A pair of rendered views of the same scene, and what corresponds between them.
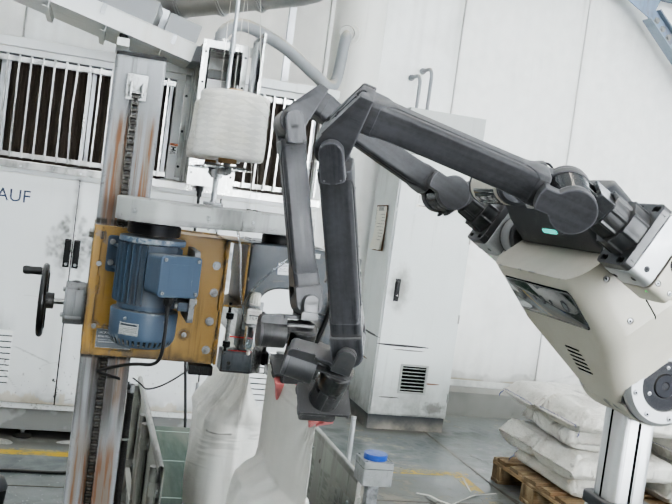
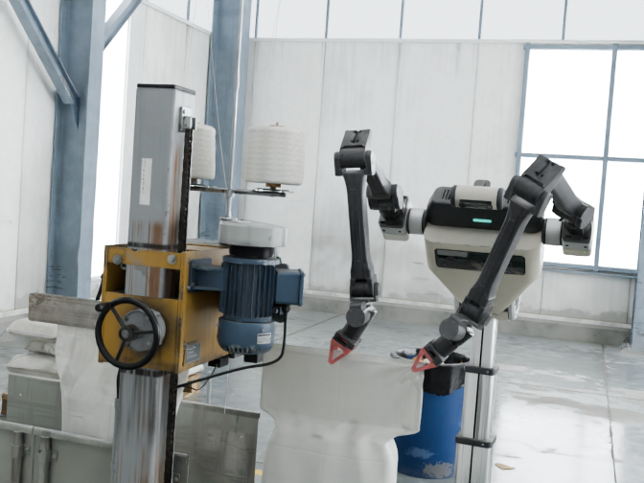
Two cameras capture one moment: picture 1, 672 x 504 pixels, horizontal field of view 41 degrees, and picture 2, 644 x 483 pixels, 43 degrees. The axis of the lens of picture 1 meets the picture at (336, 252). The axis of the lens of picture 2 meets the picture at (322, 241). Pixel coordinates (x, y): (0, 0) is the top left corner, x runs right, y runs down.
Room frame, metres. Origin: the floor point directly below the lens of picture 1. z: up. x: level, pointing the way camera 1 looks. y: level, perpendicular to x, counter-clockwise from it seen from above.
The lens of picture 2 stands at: (0.69, 2.11, 1.50)
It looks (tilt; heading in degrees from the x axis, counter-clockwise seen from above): 3 degrees down; 304
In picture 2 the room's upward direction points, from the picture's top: 4 degrees clockwise
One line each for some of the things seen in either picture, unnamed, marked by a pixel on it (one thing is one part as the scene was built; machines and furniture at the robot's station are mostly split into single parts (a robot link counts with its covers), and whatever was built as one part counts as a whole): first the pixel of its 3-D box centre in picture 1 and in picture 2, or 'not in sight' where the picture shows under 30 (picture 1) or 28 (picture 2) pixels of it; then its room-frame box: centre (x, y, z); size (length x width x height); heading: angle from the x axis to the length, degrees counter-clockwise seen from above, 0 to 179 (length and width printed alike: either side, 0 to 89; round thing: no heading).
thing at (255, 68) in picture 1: (253, 88); not in sight; (4.30, 0.49, 1.95); 0.30 x 0.01 x 0.48; 16
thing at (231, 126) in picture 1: (231, 126); (275, 156); (2.09, 0.28, 1.61); 0.17 x 0.17 x 0.17
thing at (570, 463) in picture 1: (603, 460); not in sight; (4.64, -1.53, 0.32); 0.66 x 0.43 x 0.15; 108
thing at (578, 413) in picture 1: (612, 415); not in sight; (4.64, -1.54, 0.56); 0.66 x 0.42 x 0.15; 106
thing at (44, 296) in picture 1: (41, 299); (126, 333); (2.19, 0.70, 1.13); 0.18 x 0.11 x 0.18; 16
